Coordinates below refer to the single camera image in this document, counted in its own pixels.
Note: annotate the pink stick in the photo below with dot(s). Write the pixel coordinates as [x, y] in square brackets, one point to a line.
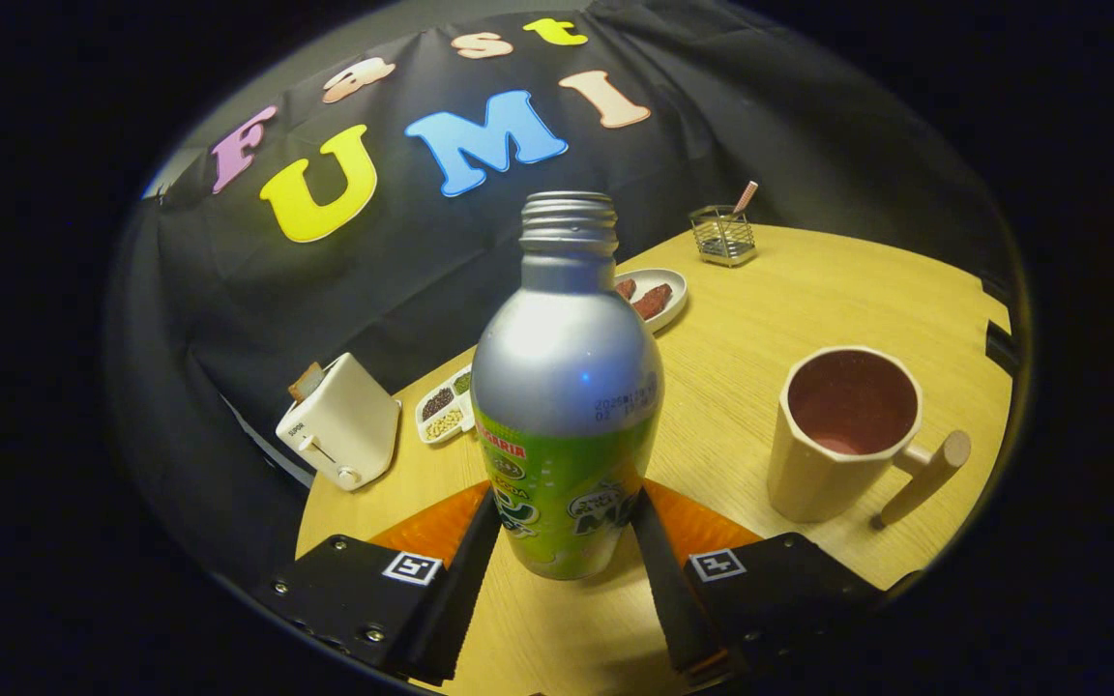
[746, 197]

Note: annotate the white oval plate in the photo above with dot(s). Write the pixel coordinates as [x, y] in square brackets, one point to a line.
[668, 280]

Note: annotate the black backdrop cloth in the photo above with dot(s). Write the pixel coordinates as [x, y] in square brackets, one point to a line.
[257, 300]

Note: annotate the brown sausage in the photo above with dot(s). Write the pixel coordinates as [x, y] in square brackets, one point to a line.
[653, 302]
[626, 288]

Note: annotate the silver green juice bottle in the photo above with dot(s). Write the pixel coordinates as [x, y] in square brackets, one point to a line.
[562, 387]

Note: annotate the black table edge clamp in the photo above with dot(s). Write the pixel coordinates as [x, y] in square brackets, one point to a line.
[1000, 346]

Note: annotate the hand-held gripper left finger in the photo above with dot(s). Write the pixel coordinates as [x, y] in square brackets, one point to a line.
[455, 604]

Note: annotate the white toaster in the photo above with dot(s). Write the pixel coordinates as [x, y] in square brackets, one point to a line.
[349, 435]

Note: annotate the white sectioned bean dish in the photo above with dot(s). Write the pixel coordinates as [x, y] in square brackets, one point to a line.
[443, 411]

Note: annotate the toast slice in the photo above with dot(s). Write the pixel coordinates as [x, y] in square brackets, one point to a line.
[306, 382]

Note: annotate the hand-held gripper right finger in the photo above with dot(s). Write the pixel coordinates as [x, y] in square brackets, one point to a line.
[668, 604]

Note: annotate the wooden table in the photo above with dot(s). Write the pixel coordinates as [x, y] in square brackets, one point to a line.
[731, 348]

